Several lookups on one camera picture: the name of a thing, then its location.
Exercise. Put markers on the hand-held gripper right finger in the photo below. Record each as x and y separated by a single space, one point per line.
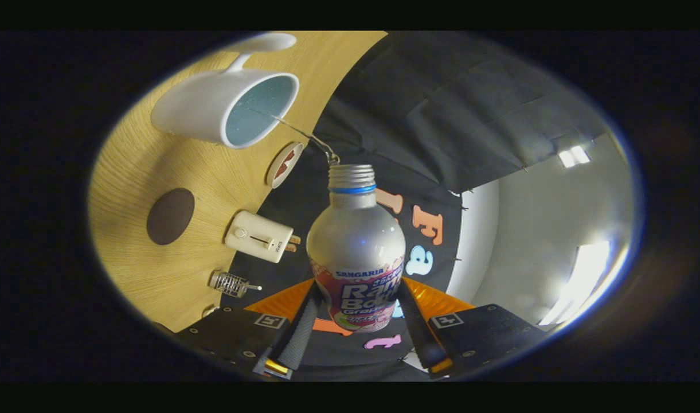
418 335

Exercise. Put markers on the brown cookie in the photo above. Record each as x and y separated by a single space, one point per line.
280 171
288 156

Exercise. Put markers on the dark brown round coaster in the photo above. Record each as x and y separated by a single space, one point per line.
171 217

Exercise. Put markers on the white round plate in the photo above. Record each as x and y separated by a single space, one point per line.
274 176

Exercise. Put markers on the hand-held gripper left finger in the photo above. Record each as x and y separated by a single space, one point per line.
301 338

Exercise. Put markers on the white divided dish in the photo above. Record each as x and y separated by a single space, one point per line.
210 311

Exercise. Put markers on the white toaster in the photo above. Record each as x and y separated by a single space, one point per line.
258 235

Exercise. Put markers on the white cup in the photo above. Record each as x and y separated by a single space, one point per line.
195 109

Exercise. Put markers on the ceiling tube light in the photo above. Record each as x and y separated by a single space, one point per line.
573 156

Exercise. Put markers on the wooden table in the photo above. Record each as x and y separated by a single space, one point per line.
126 172

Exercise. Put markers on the silver juice bottle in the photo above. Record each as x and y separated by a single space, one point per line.
355 241

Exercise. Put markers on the ceiling light panel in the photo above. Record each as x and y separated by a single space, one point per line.
585 275

